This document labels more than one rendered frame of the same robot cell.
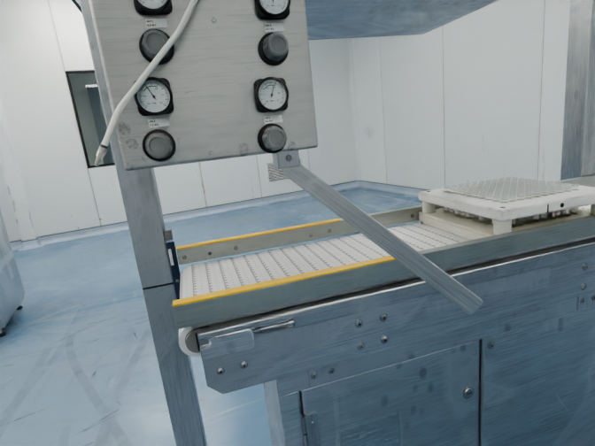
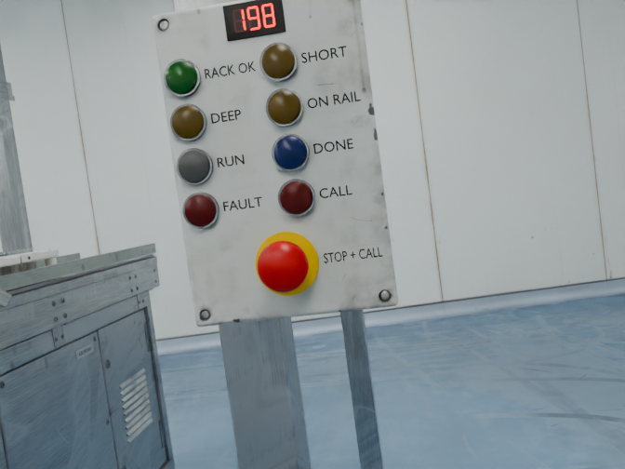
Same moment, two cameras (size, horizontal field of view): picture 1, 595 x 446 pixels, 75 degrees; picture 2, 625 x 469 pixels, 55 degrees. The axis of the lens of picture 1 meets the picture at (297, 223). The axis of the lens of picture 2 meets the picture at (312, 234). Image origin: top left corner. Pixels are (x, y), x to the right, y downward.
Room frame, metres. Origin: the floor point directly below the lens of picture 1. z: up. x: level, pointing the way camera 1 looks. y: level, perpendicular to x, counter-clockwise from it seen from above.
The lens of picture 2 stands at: (-0.48, 0.56, 0.92)
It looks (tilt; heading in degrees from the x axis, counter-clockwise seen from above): 3 degrees down; 292
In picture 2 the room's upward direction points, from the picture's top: 8 degrees counter-clockwise
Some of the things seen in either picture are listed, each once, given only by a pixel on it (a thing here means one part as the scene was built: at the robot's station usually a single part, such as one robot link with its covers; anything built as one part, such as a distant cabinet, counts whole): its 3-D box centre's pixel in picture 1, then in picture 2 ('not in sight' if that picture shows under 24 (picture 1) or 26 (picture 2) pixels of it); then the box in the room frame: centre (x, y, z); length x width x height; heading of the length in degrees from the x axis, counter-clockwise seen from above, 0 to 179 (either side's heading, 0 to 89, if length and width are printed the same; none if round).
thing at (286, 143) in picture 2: not in sight; (290, 152); (-0.29, 0.12, 0.96); 0.03 x 0.01 x 0.03; 15
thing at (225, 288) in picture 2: not in sight; (280, 161); (-0.26, 0.09, 0.96); 0.17 x 0.06 x 0.26; 15
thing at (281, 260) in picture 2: not in sight; (285, 264); (-0.27, 0.13, 0.87); 0.04 x 0.04 x 0.04; 15
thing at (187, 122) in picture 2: not in sight; (187, 122); (-0.21, 0.14, 0.99); 0.03 x 0.01 x 0.03; 15
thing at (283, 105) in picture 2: not in sight; (284, 107); (-0.29, 0.12, 0.99); 0.03 x 0.01 x 0.03; 15
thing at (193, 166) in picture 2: not in sight; (193, 166); (-0.21, 0.14, 0.96); 0.03 x 0.01 x 0.03; 15
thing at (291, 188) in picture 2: not in sight; (296, 197); (-0.29, 0.12, 0.92); 0.03 x 0.01 x 0.03; 15
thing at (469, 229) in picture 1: (506, 219); not in sight; (0.75, -0.42, 0.83); 0.24 x 0.24 x 0.02; 14
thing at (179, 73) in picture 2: not in sight; (181, 77); (-0.21, 0.14, 1.03); 0.03 x 0.01 x 0.03; 15
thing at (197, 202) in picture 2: not in sight; (200, 210); (-0.21, 0.14, 0.92); 0.03 x 0.01 x 0.03; 15
